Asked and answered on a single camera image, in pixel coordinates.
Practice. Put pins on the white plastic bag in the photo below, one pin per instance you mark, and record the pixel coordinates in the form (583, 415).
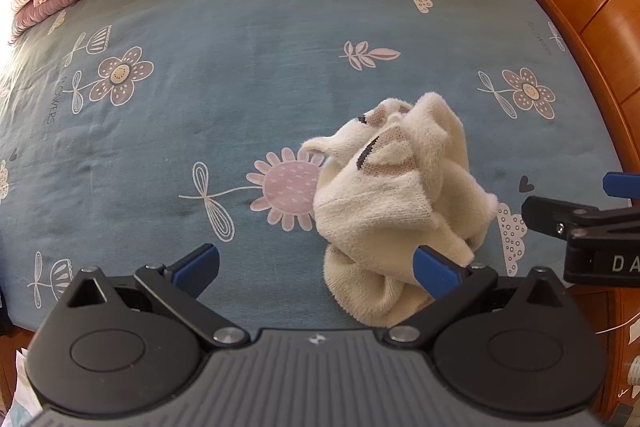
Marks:
(24, 384)

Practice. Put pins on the wooden nightstand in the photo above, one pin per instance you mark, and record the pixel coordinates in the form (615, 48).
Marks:
(615, 307)

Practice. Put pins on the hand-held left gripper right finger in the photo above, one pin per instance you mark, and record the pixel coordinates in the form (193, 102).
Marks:
(435, 271)

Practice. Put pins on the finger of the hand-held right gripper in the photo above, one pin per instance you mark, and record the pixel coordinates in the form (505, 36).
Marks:
(545, 209)
(620, 184)

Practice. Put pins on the cream fuzzy sweater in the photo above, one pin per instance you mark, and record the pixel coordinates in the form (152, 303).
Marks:
(400, 207)

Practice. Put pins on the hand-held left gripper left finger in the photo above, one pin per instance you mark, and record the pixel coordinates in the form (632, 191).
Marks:
(195, 268)

